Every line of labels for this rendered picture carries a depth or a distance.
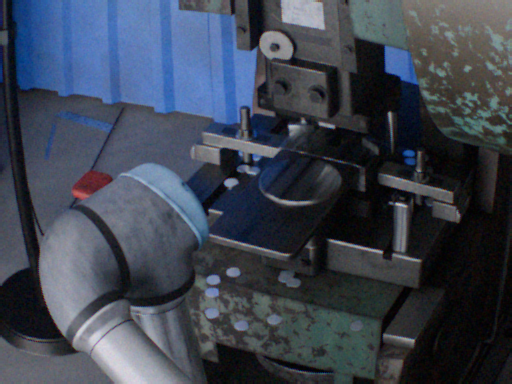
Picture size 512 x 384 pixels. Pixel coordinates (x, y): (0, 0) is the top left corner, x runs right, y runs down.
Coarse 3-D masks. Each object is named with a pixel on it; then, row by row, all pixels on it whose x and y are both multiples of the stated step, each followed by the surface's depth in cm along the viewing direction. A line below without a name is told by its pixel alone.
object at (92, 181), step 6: (84, 174) 198; (90, 174) 197; (96, 174) 197; (102, 174) 197; (84, 180) 196; (90, 180) 196; (96, 180) 196; (102, 180) 195; (108, 180) 196; (78, 186) 195; (84, 186) 194; (90, 186) 194; (96, 186) 194; (102, 186) 194; (78, 192) 193; (84, 192) 193; (90, 192) 193; (78, 198) 194; (84, 198) 193
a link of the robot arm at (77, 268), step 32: (64, 224) 127; (64, 256) 124; (96, 256) 125; (64, 288) 123; (96, 288) 123; (64, 320) 123; (96, 320) 122; (128, 320) 124; (96, 352) 123; (128, 352) 121; (160, 352) 124
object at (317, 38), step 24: (264, 0) 178; (288, 0) 176; (312, 0) 174; (336, 0) 171; (264, 24) 181; (288, 24) 178; (312, 24) 176; (336, 24) 174; (264, 48) 182; (288, 48) 180; (312, 48) 179; (336, 48) 177; (288, 72) 180; (312, 72) 178; (336, 72) 179; (360, 72) 181; (288, 96) 182; (312, 96) 179; (336, 96) 181; (360, 96) 183
